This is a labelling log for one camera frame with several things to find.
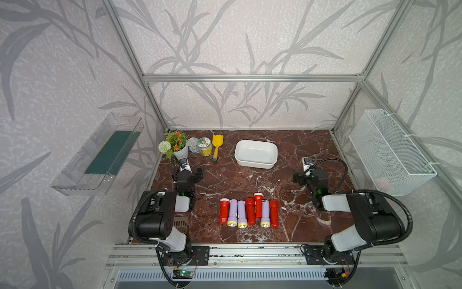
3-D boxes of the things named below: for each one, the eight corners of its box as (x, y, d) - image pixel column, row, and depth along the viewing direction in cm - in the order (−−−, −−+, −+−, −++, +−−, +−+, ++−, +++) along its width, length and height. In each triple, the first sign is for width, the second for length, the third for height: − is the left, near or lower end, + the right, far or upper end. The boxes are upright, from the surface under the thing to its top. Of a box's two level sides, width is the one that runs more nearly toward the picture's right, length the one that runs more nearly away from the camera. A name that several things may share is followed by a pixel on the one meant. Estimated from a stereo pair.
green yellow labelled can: (199, 156, 110) (196, 147, 103) (201, 146, 115) (198, 136, 108) (211, 156, 110) (209, 147, 103) (212, 146, 115) (211, 136, 108)
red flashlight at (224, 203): (218, 224, 84) (217, 222, 81) (220, 201, 91) (220, 198, 89) (228, 224, 84) (227, 222, 81) (229, 201, 91) (229, 198, 89)
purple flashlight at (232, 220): (227, 226, 83) (227, 224, 81) (229, 201, 91) (228, 198, 88) (237, 226, 83) (237, 224, 81) (237, 201, 91) (237, 198, 88)
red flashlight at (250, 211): (245, 225, 83) (245, 223, 81) (245, 199, 91) (245, 197, 89) (255, 225, 83) (255, 223, 81) (254, 199, 91) (254, 197, 89)
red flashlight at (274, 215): (269, 228, 83) (270, 225, 80) (269, 202, 91) (270, 199, 88) (278, 228, 83) (279, 226, 80) (277, 203, 91) (278, 200, 88)
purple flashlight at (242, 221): (237, 227, 83) (237, 225, 81) (237, 202, 91) (237, 200, 88) (247, 227, 83) (247, 225, 81) (247, 202, 91) (247, 200, 88)
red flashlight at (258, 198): (254, 218, 85) (254, 216, 83) (253, 195, 93) (253, 192, 91) (264, 218, 85) (264, 216, 83) (262, 195, 93) (263, 192, 91)
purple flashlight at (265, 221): (260, 227, 82) (261, 226, 80) (259, 201, 90) (259, 199, 88) (270, 227, 82) (271, 226, 80) (268, 201, 90) (268, 199, 88)
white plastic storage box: (234, 169, 104) (234, 163, 99) (235, 146, 115) (235, 139, 110) (278, 169, 104) (280, 163, 99) (274, 146, 115) (276, 140, 110)
